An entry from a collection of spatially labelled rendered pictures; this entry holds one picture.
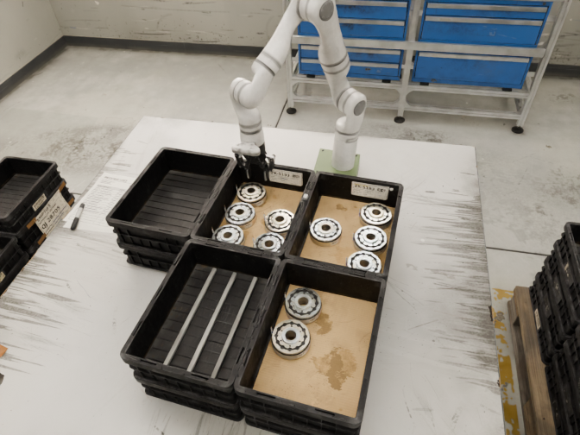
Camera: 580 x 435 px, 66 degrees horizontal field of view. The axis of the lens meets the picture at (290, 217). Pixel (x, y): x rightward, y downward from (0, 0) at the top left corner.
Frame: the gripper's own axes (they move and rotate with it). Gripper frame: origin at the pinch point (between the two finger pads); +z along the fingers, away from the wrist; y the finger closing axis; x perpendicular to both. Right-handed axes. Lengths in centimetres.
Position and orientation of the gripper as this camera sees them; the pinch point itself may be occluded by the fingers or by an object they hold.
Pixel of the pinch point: (257, 174)
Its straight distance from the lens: 152.9
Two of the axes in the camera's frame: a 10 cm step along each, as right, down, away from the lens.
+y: -9.6, -1.6, 2.3
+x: -2.8, 7.1, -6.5
